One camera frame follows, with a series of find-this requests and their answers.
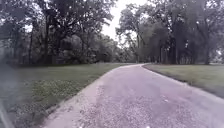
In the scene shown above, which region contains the grey gravel path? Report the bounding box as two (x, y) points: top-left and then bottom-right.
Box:
(40, 63), (224, 128)

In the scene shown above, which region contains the grass lawn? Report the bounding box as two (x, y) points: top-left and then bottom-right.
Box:
(142, 63), (224, 100)
(0, 62), (134, 128)

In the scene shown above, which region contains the wood of trees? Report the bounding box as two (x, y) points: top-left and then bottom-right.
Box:
(0, 0), (138, 68)
(115, 0), (224, 66)

